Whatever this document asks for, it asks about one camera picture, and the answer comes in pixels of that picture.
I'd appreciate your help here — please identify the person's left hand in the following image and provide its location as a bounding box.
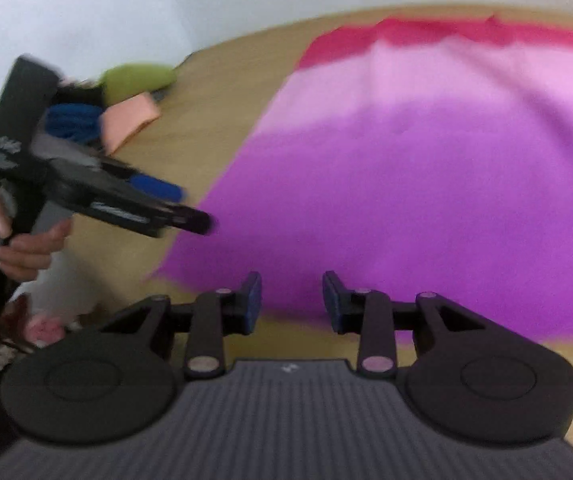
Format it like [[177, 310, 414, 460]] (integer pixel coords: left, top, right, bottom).
[[0, 184, 74, 282]]

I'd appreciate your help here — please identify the white cloth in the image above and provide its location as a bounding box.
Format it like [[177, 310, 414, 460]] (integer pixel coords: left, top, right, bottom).
[[14, 247, 103, 330]]

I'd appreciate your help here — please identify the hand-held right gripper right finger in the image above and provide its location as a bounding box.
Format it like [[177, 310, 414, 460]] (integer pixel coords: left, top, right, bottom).
[[323, 271, 488, 379]]

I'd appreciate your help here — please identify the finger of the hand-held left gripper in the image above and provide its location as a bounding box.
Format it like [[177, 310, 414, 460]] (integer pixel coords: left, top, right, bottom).
[[126, 172, 187, 204], [164, 203, 214, 237]]

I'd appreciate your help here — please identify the pink patterned object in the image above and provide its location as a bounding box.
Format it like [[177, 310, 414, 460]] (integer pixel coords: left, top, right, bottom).
[[22, 310, 68, 347]]

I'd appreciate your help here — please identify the pink and purple garment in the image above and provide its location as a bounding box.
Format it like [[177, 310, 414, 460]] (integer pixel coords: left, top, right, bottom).
[[149, 16, 573, 347]]

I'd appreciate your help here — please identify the peach folded cloth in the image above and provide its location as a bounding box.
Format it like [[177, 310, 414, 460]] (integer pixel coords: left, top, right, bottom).
[[100, 92, 162, 157]]

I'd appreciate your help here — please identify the blue cloth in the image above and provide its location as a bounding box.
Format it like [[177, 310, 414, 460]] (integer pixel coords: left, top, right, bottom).
[[45, 104, 105, 147]]

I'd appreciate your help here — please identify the green cloth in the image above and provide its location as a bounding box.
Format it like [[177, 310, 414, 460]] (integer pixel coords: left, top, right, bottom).
[[99, 62, 177, 107]]

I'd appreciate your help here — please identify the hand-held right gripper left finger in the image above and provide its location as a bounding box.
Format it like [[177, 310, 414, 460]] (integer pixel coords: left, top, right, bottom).
[[99, 271, 262, 380]]

